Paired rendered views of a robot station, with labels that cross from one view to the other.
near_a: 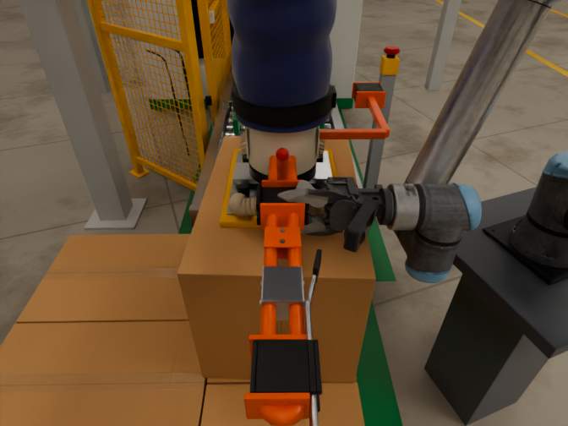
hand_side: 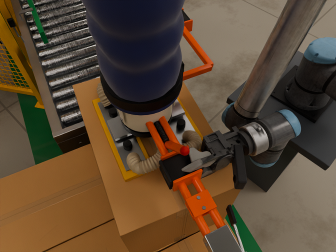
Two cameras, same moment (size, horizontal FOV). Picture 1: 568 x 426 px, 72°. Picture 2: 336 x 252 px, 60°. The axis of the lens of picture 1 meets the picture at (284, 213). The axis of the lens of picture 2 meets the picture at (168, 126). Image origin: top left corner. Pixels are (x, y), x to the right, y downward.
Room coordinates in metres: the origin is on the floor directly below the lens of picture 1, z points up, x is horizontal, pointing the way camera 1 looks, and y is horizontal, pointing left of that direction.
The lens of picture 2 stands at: (0.32, 0.18, 1.78)
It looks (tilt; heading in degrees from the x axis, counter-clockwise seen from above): 57 degrees down; 335
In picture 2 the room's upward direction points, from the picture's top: straight up
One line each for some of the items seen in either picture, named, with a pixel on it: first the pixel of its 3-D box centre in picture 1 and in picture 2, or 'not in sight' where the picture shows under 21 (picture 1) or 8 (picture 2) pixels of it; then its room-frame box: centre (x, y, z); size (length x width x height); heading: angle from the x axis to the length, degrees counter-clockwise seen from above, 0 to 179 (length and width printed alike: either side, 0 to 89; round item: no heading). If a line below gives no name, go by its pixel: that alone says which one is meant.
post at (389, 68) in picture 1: (374, 155); not in sight; (1.79, -0.47, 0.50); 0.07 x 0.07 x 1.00; 1
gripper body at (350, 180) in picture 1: (355, 204); (225, 148); (0.61, -0.14, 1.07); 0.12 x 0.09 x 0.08; 91
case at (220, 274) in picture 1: (282, 247); (151, 155); (0.84, 0.00, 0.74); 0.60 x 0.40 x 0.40; 178
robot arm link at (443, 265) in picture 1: (429, 248); (264, 146); (0.61, -0.31, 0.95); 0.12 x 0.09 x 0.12; 7
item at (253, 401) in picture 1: (277, 374); not in sight; (0.26, 0.01, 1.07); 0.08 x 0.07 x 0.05; 0
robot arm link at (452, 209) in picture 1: (442, 208); (275, 129); (0.61, -0.31, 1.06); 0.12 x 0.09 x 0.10; 91
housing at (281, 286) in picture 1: (282, 292); (221, 245); (0.39, 0.00, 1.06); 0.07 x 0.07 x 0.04; 0
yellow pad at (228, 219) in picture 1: (246, 178); (120, 130); (0.86, 0.10, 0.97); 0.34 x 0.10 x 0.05; 0
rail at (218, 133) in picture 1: (226, 110); (21, 15); (2.38, 0.36, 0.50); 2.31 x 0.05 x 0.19; 1
